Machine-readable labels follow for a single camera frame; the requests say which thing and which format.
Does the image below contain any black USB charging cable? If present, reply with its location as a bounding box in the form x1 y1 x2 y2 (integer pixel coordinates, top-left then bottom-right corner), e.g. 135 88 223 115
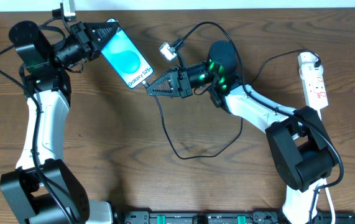
142 49 322 161

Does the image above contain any blue Galaxy smartphone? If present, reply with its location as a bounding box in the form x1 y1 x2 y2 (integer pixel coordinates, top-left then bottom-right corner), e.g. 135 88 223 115
101 27 154 89

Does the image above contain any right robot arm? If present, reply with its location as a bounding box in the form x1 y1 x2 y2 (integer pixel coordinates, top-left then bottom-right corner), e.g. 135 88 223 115
147 40 342 223

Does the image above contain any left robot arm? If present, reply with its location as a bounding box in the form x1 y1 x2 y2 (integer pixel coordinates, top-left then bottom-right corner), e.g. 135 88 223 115
0 20 124 223

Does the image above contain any white USB charger adapter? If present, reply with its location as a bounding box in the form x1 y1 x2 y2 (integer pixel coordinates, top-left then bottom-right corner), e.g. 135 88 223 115
299 63 324 80

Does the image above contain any white power strip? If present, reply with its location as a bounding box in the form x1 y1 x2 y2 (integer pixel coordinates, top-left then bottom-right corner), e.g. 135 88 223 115
298 52 328 110

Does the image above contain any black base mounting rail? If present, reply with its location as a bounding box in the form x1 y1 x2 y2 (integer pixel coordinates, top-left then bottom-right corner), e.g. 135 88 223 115
114 210 355 224

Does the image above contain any white power strip cord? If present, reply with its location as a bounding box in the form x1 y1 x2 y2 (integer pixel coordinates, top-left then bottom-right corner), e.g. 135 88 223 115
315 108 337 224

